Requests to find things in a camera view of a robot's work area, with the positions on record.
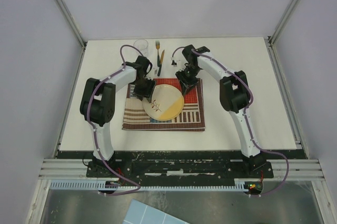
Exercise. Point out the aluminium frame post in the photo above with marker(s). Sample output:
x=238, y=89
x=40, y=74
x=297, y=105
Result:
x=289, y=10
x=70, y=21

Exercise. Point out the right aluminium frame post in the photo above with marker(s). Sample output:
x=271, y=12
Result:
x=289, y=10

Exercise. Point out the left aluminium frame post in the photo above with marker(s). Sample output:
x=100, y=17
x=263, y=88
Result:
x=70, y=21

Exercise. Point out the blue tiled board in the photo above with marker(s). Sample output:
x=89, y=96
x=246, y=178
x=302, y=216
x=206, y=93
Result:
x=140, y=213

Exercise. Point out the aluminium front frame rail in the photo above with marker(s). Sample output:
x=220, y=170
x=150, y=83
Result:
x=73, y=169

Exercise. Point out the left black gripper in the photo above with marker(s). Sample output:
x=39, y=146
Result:
x=147, y=93

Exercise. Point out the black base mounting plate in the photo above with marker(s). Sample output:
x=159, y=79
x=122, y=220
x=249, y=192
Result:
x=179, y=168

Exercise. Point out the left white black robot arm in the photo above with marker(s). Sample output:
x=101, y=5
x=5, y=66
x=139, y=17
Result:
x=98, y=101

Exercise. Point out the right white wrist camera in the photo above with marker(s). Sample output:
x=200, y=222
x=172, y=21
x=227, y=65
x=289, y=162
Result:
x=174, y=62

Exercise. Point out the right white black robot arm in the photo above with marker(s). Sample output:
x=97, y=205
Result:
x=235, y=97

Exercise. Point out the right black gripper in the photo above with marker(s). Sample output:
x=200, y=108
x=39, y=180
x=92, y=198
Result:
x=190, y=84

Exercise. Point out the cream yellow ceramic plate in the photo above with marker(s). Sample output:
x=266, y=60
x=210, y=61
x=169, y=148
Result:
x=166, y=104

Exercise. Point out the light blue cable duct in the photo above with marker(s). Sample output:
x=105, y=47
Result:
x=102, y=185

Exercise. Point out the green handled fork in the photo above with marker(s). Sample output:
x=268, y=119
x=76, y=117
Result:
x=157, y=45

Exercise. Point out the clear drinking glass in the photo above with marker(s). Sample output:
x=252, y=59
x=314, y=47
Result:
x=142, y=46

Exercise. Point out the patchwork patterned placemat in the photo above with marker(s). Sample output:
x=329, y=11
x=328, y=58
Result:
x=191, y=117

